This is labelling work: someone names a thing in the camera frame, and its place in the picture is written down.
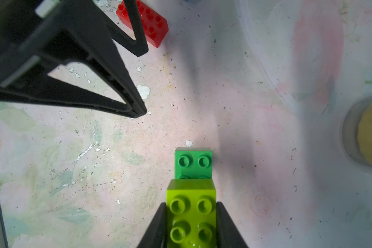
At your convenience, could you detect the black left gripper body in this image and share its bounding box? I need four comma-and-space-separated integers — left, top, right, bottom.
0, 1, 96, 90

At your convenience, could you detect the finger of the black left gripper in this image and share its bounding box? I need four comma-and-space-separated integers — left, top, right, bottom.
0, 18, 147, 118
102, 0, 148, 57

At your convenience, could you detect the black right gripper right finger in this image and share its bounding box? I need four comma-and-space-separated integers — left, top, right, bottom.
216, 202, 248, 248

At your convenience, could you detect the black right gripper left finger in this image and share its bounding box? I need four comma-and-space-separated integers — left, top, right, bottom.
137, 202, 167, 248

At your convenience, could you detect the red long lego brick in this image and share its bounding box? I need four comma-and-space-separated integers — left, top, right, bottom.
116, 1, 168, 48

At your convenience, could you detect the lime lego brick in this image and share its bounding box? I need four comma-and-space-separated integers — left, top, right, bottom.
166, 179, 217, 248

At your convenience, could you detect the green long lego brick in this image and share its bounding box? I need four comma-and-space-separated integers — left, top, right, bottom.
175, 147, 213, 179

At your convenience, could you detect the yellow pen holder cup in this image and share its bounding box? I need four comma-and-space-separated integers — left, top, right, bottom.
341, 96, 372, 172

